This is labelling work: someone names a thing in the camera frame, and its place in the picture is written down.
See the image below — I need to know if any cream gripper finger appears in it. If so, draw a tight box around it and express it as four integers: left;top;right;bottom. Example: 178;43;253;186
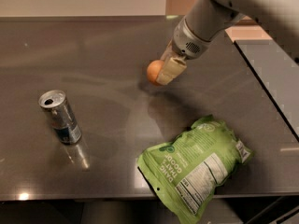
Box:
156;56;187;85
161;42;174;61

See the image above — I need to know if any orange fruit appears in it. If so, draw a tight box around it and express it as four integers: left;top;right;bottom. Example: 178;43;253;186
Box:
147;60;164;86

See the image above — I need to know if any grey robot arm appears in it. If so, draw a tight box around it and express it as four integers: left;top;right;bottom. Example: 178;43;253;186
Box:
152;0;299;85

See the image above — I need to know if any grey side table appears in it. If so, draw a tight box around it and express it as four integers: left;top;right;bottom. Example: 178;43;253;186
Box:
234;39;299;142

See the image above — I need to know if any green snack bag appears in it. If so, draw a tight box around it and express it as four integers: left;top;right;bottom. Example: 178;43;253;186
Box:
137;116;252;224

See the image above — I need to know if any silver drink can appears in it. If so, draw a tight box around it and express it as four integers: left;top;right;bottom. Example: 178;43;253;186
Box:
38;90;81;145

